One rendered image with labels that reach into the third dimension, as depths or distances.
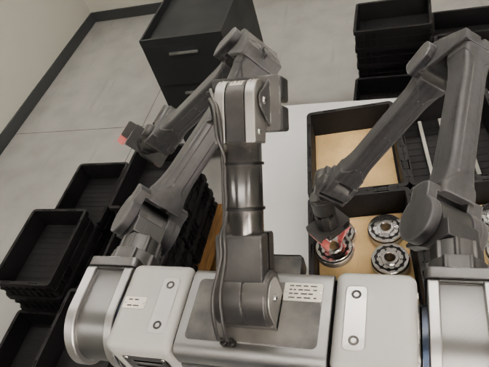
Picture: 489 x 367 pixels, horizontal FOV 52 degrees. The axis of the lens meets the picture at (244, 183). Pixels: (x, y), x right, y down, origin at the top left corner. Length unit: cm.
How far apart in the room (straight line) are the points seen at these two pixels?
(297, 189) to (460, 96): 108
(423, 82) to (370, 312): 55
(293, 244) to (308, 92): 189
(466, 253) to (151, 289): 43
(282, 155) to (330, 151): 28
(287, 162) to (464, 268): 139
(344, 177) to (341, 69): 249
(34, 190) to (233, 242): 318
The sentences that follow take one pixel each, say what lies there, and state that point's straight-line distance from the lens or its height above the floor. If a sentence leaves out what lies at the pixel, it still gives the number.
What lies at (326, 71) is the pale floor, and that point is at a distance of 365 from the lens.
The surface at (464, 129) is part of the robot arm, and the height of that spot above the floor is 149.
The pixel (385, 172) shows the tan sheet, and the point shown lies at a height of 83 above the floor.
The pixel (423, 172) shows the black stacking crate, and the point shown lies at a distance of 172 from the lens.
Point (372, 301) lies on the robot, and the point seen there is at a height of 153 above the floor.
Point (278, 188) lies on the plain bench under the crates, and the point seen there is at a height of 70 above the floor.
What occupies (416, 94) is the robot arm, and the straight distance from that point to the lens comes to 107.
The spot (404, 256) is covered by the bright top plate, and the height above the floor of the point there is 86.
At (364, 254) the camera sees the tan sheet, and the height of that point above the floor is 83.
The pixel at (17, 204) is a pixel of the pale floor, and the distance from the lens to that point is 371.
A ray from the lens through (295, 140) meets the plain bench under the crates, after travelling 209.
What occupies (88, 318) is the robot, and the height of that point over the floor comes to 150.
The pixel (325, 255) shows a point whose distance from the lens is 142.
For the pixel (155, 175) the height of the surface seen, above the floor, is 49.
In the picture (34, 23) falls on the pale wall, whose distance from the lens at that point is 478.
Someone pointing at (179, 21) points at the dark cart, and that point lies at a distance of 286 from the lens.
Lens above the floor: 209
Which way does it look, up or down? 45 degrees down
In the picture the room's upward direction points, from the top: 20 degrees counter-clockwise
